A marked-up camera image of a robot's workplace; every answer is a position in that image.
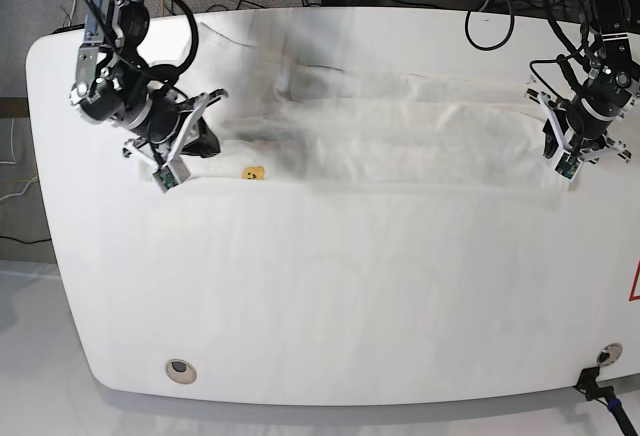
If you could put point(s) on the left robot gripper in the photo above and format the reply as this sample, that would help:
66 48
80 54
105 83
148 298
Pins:
576 126

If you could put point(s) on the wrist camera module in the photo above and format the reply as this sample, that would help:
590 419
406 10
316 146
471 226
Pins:
171 174
568 166

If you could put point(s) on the left table cable grommet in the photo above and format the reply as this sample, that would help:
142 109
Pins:
181 372

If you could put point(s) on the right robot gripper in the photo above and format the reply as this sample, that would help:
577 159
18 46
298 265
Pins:
158 122

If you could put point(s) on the table cable grommet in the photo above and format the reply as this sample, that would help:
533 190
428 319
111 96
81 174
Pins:
609 355
181 372

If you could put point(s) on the right table cable grommet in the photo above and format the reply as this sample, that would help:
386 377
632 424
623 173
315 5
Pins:
609 355

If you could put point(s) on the red triangle sticker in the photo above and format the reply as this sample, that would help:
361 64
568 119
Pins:
635 289

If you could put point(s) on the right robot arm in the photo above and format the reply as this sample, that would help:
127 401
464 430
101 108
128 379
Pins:
113 83

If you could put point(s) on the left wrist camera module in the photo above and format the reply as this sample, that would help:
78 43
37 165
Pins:
568 166

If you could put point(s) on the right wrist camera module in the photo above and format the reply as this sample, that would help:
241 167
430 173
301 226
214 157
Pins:
171 174

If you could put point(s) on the black clamp with cable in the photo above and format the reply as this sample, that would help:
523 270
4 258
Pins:
588 386

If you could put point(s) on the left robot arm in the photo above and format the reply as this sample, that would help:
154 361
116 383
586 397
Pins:
604 80

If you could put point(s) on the white printed T-shirt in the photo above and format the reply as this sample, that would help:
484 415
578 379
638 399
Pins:
301 131

